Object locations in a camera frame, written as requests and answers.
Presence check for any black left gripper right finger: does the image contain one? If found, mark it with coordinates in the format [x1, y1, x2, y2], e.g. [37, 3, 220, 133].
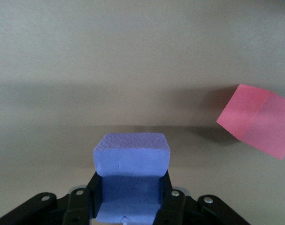
[154, 171, 251, 225]

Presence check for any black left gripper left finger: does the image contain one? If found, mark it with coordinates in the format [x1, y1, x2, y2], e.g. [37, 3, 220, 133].
[0, 172, 103, 225]

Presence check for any purple foam block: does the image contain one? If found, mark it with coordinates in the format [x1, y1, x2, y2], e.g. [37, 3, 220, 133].
[92, 133, 171, 223]

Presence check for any red foam block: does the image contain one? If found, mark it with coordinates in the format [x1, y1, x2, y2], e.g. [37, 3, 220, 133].
[216, 83, 285, 161]

